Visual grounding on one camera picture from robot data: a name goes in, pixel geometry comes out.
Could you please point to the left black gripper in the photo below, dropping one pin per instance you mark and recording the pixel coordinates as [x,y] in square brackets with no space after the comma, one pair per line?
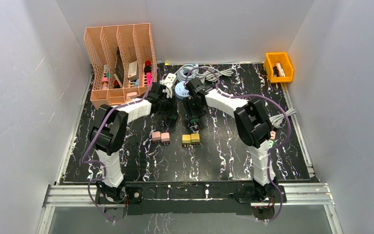
[169,114]

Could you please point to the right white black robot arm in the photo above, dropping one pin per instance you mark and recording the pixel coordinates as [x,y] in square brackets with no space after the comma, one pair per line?
[253,125]

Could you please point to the yellow plug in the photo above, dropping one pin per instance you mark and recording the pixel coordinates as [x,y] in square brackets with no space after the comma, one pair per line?
[186,140]
[195,138]

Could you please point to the white power strip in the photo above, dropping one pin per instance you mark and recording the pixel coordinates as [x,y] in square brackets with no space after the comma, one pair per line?
[169,81]

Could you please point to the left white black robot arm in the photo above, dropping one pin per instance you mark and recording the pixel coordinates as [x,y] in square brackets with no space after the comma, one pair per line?
[110,125]

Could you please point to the aluminium base frame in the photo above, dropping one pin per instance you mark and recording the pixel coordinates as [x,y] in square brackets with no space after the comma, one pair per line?
[138,198]

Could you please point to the orange storage bin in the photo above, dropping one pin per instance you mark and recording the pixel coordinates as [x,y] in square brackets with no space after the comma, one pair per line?
[279,67]

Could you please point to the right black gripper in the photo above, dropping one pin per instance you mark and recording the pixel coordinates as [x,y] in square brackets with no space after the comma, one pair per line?
[191,111]

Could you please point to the round blue power socket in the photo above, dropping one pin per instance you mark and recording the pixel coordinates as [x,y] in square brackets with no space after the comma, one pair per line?
[181,91]

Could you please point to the pink file organizer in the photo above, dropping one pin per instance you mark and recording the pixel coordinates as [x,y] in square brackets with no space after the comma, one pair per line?
[123,60]

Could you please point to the pink plug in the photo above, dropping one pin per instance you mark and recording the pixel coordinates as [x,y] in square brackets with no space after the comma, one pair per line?
[156,136]
[165,138]

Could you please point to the green plug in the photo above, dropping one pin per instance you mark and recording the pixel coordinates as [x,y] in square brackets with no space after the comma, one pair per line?
[193,120]

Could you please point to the right side black power strip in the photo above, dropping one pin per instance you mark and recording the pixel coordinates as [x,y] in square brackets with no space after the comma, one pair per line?
[272,139]

